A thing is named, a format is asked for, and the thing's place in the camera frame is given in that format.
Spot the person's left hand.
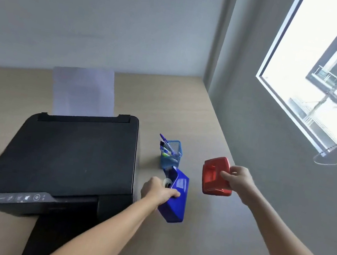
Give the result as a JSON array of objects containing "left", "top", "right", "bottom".
[{"left": 139, "top": 175, "right": 183, "bottom": 211}]

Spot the person's right hand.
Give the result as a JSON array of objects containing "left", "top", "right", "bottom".
[{"left": 216, "top": 163, "right": 260, "bottom": 206}]

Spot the blue tape dispenser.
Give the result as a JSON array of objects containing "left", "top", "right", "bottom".
[{"left": 155, "top": 164, "right": 192, "bottom": 225}]

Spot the red hole punch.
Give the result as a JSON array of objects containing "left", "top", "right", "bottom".
[{"left": 198, "top": 154, "right": 238, "bottom": 199}]

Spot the person's left forearm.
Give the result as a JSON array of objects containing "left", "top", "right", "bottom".
[{"left": 43, "top": 182, "right": 160, "bottom": 255}]

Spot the blue mesh pen holder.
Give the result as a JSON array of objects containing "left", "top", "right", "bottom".
[{"left": 158, "top": 138, "right": 185, "bottom": 172}]

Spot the blue striped pen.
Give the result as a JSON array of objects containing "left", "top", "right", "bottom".
[{"left": 156, "top": 133, "right": 183, "bottom": 157}]

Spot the black printer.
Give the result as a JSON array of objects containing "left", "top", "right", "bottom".
[{"left": 0, "top": 94, "right": 147, "bottom": 255}]

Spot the white paper sheet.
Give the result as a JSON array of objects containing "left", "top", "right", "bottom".
[{"left": 46, "top": 61, "right": 121, "bottom": 125}]

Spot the window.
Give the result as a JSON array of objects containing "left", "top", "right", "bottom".
[{"left": 245, "top": 0, "right": 337, "bottom": 156}]

